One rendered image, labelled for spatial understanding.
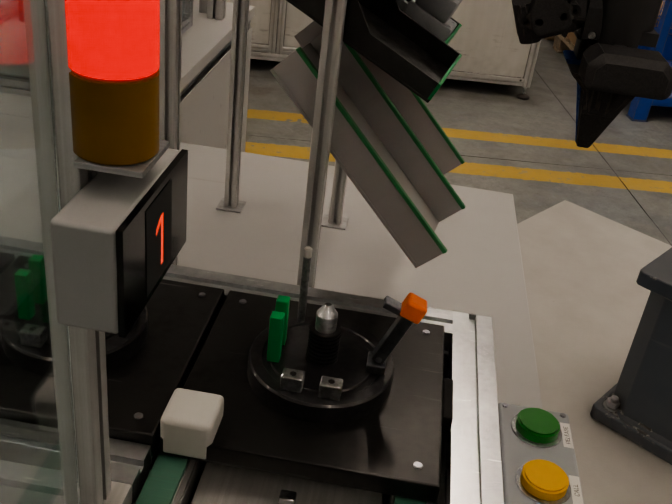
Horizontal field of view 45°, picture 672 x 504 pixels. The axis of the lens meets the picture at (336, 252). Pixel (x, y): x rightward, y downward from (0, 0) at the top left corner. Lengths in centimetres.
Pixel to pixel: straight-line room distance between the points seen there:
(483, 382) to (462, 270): 41
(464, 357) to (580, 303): 39
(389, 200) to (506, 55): 402
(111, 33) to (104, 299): 15
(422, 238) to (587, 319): 34
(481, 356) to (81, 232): 52
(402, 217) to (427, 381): 21
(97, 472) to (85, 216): 24
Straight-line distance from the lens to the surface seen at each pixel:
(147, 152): 48
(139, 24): 45
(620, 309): 123
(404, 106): 116
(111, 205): 48
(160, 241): 52
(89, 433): 61
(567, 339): 112
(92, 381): 58
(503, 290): 119
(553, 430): 78
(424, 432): 74
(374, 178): 91
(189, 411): 71
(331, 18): 84
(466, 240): 130
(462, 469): 73
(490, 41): 487
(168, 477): 71
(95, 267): 47
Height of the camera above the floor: 146
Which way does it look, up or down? 30 degrees down
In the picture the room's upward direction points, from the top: 7 degrees clockwise
